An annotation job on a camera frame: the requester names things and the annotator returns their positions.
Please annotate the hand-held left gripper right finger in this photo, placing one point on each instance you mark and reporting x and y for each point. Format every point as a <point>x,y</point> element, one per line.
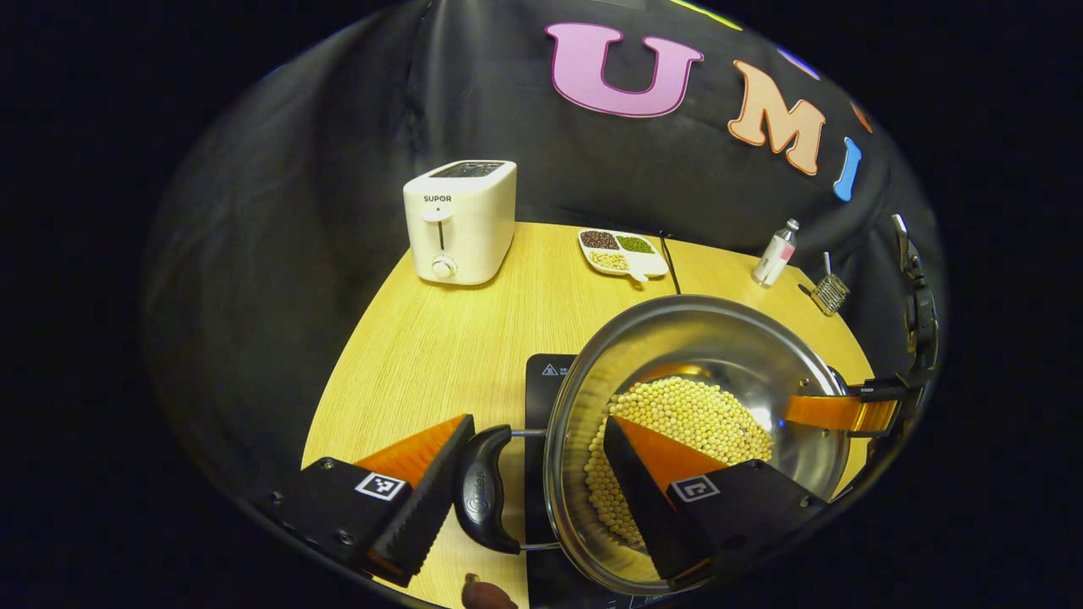
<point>639,499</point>

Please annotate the white toaster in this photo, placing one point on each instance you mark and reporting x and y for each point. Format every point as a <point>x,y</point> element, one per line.
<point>461,228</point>

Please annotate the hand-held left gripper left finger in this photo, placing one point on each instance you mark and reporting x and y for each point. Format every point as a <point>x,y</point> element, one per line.
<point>427,516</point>

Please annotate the white divided dish of beans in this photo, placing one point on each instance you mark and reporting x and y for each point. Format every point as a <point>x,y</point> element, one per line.
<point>622,252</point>

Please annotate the clear bottle with pink label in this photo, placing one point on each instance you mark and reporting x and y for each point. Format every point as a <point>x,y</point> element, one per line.
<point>774,258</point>

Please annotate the pile of yellow soybeans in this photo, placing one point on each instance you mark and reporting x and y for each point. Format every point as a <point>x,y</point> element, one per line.
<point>694,414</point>

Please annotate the clear ribbed cup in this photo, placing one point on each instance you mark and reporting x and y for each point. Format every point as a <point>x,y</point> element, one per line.
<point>830,294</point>

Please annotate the black induction cooktop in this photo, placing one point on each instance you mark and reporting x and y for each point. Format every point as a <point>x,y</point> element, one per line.
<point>540,397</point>

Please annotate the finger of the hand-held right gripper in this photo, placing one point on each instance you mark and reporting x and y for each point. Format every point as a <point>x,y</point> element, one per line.
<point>825,412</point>

